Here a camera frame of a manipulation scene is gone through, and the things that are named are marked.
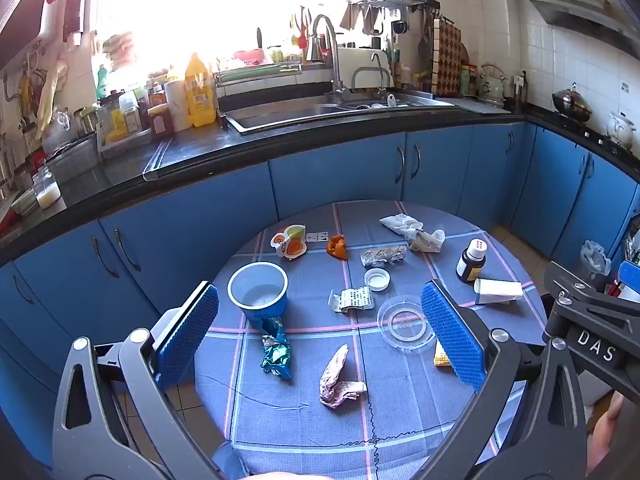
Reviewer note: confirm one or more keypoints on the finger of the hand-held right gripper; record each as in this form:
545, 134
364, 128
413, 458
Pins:
595, 347
595, 295

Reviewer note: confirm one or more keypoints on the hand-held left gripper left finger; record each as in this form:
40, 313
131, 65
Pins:
190, 330

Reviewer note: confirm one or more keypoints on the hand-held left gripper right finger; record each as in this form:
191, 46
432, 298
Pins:
450, 330

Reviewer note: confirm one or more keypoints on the blue cup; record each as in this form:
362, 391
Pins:
257, 292

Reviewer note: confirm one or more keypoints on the teal foil snack wrapper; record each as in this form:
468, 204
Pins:
277, 355

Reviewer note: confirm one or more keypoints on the yellow packet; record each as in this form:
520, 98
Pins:
442, 357

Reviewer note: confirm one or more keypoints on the white plastic bin liner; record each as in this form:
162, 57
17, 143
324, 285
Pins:
595, 257

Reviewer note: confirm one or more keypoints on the clear plastic lid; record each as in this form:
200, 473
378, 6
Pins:
400, 332

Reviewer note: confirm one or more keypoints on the small white carton box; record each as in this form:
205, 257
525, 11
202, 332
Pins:
497, 291

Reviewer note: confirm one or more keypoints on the brown medicine bottle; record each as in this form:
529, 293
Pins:
471, 260

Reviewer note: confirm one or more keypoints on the white bottle cap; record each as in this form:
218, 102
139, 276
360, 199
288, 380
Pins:
376, 278

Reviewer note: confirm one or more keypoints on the blue base cabinets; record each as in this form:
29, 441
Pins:
200, 220

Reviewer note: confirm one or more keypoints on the white crumpled tissue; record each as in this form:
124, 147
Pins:
400, 222

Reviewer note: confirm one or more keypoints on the pink crumpled wrapper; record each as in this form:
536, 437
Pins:
340, 380

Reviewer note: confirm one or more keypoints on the orange green snack cup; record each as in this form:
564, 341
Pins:
292, 246

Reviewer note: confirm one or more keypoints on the black thread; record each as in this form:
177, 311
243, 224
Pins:
374, 440

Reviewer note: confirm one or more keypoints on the blue plaid tablecloth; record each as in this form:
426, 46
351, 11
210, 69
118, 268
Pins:
300, 410

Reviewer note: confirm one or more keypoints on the orange crumpled wrapper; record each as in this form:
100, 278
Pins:
337, 247

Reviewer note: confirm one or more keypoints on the small white card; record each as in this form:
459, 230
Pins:
317, 236

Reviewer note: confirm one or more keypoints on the white ceramic pot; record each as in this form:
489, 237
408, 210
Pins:
620, 127

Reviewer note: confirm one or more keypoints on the black kitchen countertop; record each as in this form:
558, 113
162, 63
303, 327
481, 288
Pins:
125, 170

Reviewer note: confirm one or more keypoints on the steel wok with lid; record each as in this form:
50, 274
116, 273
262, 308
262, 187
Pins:
572, 102

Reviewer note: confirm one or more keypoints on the glass jar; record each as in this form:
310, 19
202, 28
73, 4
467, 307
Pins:
47, 187

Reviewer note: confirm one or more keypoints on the clear plastic container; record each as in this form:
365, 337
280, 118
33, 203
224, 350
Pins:
75, 157

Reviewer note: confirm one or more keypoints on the group of condiment bottles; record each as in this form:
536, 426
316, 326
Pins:
125, 115

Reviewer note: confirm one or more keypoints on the paper towel roll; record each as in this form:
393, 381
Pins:
177, 105

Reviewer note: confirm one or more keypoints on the steel sink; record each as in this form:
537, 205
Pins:
280, 112

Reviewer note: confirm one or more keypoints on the pale green kettle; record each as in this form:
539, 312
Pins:
492, 82

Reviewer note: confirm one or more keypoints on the yellow oil bottle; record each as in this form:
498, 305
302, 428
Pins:
200, 92

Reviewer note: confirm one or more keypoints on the green drying tray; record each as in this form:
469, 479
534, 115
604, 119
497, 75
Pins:
257, 72

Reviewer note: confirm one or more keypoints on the small steel faucet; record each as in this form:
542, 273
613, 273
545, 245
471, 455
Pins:
380, 67

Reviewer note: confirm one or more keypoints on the checkered cutting board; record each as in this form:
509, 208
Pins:
446, 57

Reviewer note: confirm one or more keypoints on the steel range hood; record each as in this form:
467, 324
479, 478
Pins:
580, 10

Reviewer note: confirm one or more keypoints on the tall steel faucet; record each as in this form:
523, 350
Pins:
330, 50

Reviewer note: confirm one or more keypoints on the hanging kitchen utensils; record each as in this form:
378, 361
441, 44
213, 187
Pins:
299, 30

